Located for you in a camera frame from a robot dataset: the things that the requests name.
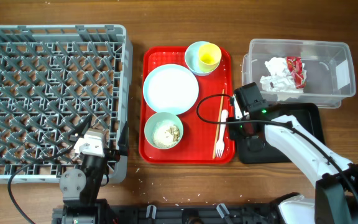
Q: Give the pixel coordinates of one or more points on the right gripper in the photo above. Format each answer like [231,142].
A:
[234,134]

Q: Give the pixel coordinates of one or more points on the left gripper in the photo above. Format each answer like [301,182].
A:
[114,154]

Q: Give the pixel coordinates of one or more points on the white napkin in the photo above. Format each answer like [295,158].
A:
[279,78]

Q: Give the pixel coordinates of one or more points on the green bowl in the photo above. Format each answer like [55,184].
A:
[164,118]

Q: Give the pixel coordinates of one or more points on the clear plastic bin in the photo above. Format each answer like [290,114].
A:
[330,76]

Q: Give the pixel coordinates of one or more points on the large light blue plate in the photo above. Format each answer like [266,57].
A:
[170,88]

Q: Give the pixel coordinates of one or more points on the red snack wrapper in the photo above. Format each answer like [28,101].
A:
[295,66]

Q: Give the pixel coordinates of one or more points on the white rice food waste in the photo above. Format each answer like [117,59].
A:
[165,135]

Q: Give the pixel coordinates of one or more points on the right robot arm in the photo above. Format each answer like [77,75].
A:
[335,178]

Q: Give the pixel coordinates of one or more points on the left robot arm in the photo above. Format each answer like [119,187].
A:
[80,187]

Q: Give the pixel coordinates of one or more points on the grey dishwasher rack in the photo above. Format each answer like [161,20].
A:
[53,77]

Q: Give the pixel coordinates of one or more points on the white plastic fork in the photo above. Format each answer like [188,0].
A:
[220,142]

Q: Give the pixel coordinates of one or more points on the wooden chopstick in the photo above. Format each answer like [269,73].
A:
[218,125]

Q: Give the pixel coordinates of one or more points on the red plastic tray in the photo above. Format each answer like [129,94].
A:
[199,122]

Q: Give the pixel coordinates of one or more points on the yellow plastic cup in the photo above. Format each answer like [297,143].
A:
[209,55]

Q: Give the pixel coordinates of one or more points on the light blue small bowl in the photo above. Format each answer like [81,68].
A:
[191,59]

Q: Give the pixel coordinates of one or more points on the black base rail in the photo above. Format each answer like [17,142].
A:
[247,213]

